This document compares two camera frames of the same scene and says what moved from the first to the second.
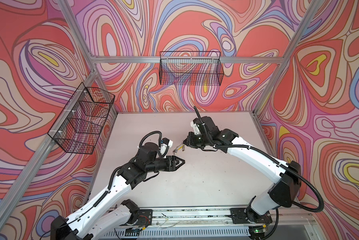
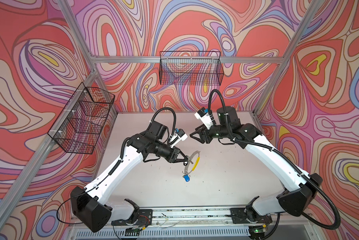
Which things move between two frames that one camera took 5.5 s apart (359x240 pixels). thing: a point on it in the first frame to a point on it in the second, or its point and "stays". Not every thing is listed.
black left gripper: (173, 168) to (175, 151)
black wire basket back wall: (191, 68) stays
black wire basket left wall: (77, 128) stays
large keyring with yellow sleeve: (181, 146) to (199, 157)
